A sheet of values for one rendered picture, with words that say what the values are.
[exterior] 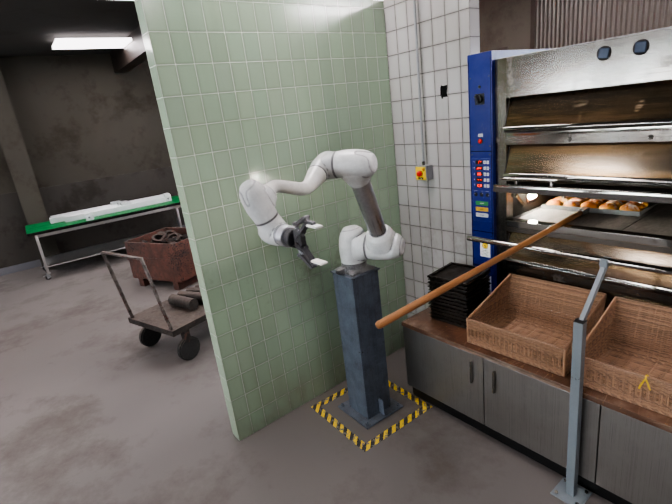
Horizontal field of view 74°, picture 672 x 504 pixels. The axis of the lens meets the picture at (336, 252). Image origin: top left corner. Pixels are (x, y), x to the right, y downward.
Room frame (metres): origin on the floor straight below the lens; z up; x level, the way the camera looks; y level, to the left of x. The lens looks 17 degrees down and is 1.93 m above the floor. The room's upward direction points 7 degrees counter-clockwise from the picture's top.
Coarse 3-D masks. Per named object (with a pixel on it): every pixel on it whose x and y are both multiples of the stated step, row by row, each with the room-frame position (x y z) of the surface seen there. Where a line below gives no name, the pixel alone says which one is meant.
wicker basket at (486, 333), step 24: (504, 288) 2.49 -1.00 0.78; (528, 288) 2.43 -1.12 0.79; (552, 288) 2.32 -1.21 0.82; (576, 288) 2.22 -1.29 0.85; (480, 312) 2.33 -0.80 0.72; (504, 312) 2.49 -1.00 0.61; (528, 312) 2.39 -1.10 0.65; (552, 312) 2.29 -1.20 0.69; (576, 312) 2.19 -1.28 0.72; (600, 312) 2.08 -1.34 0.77; (480, 336) 2.28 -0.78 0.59; (504, 336) 2.07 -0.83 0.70; (528, 336) 2.22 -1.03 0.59; (552, 336) 2.19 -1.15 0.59; (528, 360) 1.97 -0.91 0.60; (552, 360) 1.96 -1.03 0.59
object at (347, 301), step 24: (336, 288) 2.56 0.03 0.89; (360, 288) 2.44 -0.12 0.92; (360, 312) 2.43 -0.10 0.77; (360, 336) 2.42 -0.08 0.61; (360, 360) 2.42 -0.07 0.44; (384, 360) 2.52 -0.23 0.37; (360, 384) 2.45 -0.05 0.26; (384, 384) 2.51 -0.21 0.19; (360, 408) 2.48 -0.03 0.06; (384, 408) 2.49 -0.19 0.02; (384, 432) 2.29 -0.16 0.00
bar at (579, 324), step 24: (480, 240) 2.32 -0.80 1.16; (600, 264) 1.82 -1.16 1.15; (624, 264) 1.75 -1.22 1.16; (648, 264) 1.69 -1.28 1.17; (576, 336) 1.68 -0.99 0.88; (576, 360) 1.68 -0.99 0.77; (576, 384) 1.68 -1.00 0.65; (576, 408) 1.67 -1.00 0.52; (576, 432) 1.67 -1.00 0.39; (576, 456) 1.67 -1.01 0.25; (576, 480) 1.68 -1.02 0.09
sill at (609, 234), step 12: (528, 228) 2.49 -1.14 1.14; (540, 228) 2.43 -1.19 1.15; (564, 228) 2.32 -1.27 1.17; (576, 228) 2.27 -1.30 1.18; (588, 228) 2.24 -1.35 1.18; (600, 228) 2.22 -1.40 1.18; (624, 240) 2.08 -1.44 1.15; (636, 240) 2.04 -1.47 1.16; (648, 240) 2.00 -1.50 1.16; (660, 240) 1.96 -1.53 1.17
